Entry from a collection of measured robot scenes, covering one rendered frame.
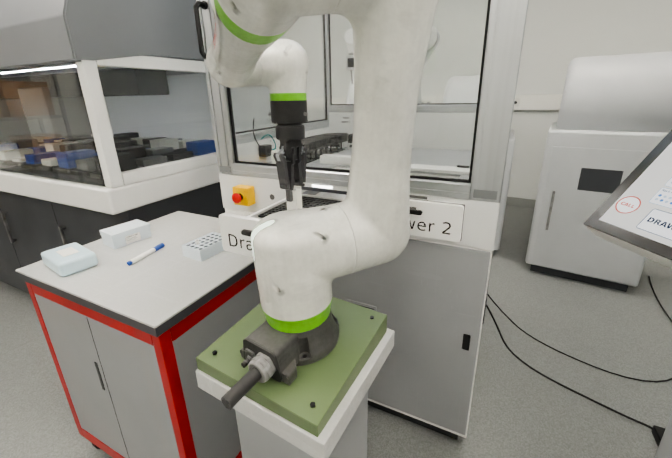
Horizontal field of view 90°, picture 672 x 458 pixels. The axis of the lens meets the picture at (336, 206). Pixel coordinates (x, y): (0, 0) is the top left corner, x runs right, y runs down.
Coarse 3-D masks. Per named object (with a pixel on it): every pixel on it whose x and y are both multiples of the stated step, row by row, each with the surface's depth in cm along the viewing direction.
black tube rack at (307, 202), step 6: (306, 198) 114; (312, 198) 115; (318, 198) 114; (282, 204) 108; (306, 204) 108; (312, 204) 109; (318, 204) 108; (324, 204) 107; (270, 210) 103; (276, 210) 104; (282, 210) 103
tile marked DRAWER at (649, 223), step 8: (648, 216) 62; (656, 216) 61; (664, 216) 60; (640, 224) 62; (648, 224) 61; (656, 224) 60; (664, 224) 59; (648, 232) 60; (656, 232) 59; (664, 232) 58
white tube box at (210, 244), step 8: (216, 232) 113; (200, 240) 108; (208, 240) 108; (216, 240) 108; (184, 248) 104; (192, 248) 102; (200, 248) 103; (208, 248) 103; (216, 248) 106; (192, 256) 103; (200, 256) 101; (208, 256) 103
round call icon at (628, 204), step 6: (624, 198) 67; (630, 198) 66; (636, 198) 65; (642, 198) 65; (618, 204) 68; (624, 204) 67; (630, 204) 66; (636, 204) 65; (642, 204) 64; (612, 210) 68; (618, 210) 67; (624, 210) 66; (630, 210) 65; (636, 210) 64; (630, 216) 64
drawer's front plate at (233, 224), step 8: (224, 216) 91; (232, 216) 90; (240, 216) 90; (224, 224) 92; (232, 224) 91; (240, 224) 89; (248, 224) 88; (224, 232) 93; (232, 232) 91; (240, 232) 90; (224, 240) 94; (232, 240) 92; (248, 240) 90; (224, 248) 95; (232, 248) 93; (240, 248) 92
